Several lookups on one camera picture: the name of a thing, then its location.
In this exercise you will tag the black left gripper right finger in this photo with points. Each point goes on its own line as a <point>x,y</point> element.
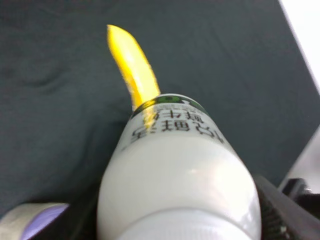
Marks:
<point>282,218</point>

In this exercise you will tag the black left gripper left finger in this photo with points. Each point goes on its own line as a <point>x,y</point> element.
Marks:
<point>81,223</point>

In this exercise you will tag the white milk bottle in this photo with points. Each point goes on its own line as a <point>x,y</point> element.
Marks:
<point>174,176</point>

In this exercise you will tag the purple capped paper-label can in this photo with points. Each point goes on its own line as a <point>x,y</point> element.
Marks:
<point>26,220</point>

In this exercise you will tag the dark green tablecloth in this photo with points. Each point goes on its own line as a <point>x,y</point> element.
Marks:
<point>63,102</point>

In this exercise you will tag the yellow banana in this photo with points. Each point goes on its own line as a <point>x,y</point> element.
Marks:
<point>133,65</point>

